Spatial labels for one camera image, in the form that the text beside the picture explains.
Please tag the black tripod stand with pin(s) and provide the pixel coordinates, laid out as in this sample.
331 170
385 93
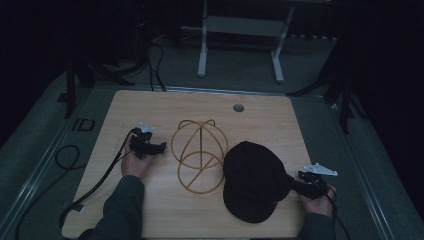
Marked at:
333 90
96 66

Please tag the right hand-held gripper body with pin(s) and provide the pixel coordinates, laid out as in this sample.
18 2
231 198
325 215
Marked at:
313 181

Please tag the black cap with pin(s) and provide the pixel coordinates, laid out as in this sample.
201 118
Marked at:
255 181

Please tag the person's left hand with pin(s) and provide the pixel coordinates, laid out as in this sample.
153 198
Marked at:
133 165

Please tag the person's right hand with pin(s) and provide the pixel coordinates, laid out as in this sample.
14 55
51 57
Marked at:
318 205

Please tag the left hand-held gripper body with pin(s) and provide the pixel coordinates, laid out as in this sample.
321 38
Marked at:
141 141

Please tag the white metal desk frame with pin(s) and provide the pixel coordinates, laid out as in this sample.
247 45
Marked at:
245 36

